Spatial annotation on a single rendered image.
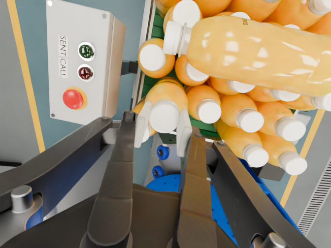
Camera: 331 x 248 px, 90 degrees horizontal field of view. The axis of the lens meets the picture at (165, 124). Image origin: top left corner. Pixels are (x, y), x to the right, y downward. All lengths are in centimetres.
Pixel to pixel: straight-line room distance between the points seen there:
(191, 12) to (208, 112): 15
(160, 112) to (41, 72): 161
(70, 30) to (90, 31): 3
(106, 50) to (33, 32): 147
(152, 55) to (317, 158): 198
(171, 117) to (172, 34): 10
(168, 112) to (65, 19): 23
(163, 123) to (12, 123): 196
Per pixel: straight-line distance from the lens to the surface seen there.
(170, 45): 23
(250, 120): 32
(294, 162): 40
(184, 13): 28
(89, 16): 33
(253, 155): 35
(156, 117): 21
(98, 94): 33
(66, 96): 34
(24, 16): 181
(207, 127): 54
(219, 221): 47
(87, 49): 32
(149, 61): 28
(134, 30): 144
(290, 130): 36
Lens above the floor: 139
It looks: 70 degrees down
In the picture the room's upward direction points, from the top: 173 degrees counter-clockwise
